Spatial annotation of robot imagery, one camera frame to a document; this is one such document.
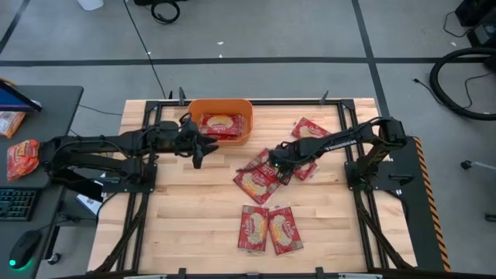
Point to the clear orange snack packet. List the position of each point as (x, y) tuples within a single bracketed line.
[(9, 123)]

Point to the small black floor object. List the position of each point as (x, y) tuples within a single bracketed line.
[(491, 218)]

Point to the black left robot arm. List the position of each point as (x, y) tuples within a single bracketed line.
[(116, 139)]

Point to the grey leg with caster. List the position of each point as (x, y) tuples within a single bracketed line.
[(466, 164)]

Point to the black computer mouse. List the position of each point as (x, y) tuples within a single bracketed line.
[(25, 246)]

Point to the black table clamp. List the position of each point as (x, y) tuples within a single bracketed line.
[(181, 273), (324, 97), (181, 96), (319, 273)]

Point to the orange plastic basket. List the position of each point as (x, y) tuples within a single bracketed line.
[(248, 116)]

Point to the black platform with hazard stripe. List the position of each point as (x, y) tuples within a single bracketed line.
[(420, 217)]

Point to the black metal table frame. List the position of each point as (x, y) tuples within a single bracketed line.
[(286, 102)]

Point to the white container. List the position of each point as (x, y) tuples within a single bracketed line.
[(90, 4)]

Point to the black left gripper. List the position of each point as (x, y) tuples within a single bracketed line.
[(174, 137)]

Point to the dark grey desk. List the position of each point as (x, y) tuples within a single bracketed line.
[(54, 116)]

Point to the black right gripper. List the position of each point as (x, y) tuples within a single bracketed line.
[(288, 157)]

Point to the black equipment case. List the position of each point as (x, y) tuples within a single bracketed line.
[(478, 15)]

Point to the white booklet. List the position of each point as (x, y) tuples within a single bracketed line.
[(88, 202)]

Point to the backlit black keyboard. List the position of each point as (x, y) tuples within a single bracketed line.
[(17, 203)]

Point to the red popcorn bag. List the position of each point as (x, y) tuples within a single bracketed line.
[(308, 129), (284, 230), (221, 123), (252, 228), (308, 171), (224, 137), (260, 160), (255, 188)]

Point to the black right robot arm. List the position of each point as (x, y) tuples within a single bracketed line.
[(348, 141)]

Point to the laptop with blue screen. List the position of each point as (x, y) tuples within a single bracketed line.
[(11, 101)]

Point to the black desk caster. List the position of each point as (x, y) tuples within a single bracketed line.
[(54, 258)]

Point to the orange-red snack bag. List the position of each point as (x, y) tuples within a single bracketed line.
[(23, 159)]

